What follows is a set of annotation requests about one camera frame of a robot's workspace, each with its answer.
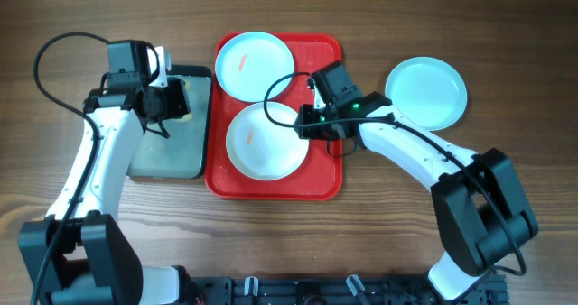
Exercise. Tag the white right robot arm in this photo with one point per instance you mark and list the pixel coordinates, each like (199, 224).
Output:
(481, 209)

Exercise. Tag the white plate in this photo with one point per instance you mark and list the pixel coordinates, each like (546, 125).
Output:
(262, 150)

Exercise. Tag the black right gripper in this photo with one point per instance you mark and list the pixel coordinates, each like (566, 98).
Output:
(306, 115)

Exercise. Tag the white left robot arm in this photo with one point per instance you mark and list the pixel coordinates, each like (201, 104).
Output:
(78, 254)

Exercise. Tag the yellow green sponge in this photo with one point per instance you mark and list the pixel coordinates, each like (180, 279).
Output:
(185, 118)

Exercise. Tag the black metal-lined tray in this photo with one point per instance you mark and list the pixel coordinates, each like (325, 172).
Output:
(182, 155)

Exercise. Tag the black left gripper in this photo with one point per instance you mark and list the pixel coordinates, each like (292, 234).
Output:
(181, 106)

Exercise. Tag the red plastic tray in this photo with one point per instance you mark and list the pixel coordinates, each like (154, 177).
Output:
(321, 174)

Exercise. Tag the light blue plate with stain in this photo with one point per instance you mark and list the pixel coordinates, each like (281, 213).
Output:
(249, 63)

